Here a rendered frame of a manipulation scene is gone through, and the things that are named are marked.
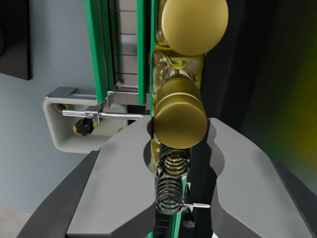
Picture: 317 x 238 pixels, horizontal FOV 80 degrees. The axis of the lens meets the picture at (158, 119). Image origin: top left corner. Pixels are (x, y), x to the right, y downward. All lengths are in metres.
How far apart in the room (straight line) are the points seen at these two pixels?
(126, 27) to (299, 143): 0.33
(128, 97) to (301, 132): 0.32
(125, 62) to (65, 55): 0.23
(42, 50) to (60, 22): 0.09
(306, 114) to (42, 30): 0.58
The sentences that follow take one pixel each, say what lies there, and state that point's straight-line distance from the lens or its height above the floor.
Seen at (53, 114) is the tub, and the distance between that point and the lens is 0.60.
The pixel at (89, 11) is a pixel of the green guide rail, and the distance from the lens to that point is 0.33.
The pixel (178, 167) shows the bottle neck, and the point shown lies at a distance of 0.19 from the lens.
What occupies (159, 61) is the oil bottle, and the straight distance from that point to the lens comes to 0.19.
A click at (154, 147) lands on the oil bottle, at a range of 0.25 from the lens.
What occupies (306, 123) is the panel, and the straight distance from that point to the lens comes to 0.23.
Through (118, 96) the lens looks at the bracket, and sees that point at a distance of 0.43.
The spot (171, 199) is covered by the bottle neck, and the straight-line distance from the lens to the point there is 0.21.
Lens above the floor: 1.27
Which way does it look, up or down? 60 degrees down
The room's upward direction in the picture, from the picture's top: 172 degrees counter-clockwise
